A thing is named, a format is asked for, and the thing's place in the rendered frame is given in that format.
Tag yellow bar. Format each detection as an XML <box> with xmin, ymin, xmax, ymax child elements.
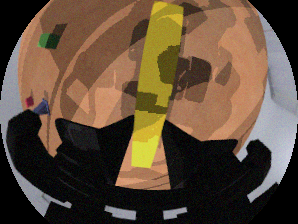
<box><xmin>130</xmin><ymin>0</ymin><xmax>185</xmax><ymax>168</ymax></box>

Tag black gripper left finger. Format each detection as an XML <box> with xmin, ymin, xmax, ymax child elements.
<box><xmin>55</xmin><ymin>115</ymin><xmax>134</xmax><ymax>185</ymax></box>

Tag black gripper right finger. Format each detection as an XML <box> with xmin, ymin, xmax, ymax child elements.
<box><xmin>161</xmin><ymin>120</ymin><xmax>238</xmax><ymax>189</ymax></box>

